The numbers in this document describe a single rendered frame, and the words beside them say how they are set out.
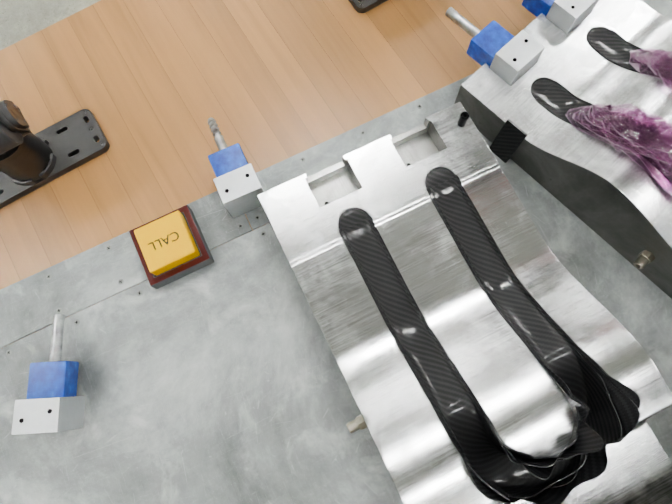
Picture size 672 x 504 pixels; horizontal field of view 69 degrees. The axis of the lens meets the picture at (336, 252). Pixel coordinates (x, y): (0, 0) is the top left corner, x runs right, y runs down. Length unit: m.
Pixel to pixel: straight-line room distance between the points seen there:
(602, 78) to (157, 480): 0.72
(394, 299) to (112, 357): 0.35
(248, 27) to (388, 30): 0.20
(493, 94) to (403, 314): 0.30
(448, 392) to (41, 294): 0.51
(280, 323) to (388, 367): 0.16
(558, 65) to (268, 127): 0.38
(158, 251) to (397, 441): 0.35
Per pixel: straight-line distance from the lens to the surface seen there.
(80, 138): 0.76
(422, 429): 0.48
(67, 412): 0.65
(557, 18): 0.75
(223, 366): 0.62
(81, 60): 0.85
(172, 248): 0.62
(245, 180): 0.61
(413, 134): 0.60
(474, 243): 0.56
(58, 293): 0.71
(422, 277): 0.53
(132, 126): 0.75
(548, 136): 0.66
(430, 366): 0.51
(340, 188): 0.58
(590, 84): 0.72
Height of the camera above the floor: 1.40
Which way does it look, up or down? 75 degrees down
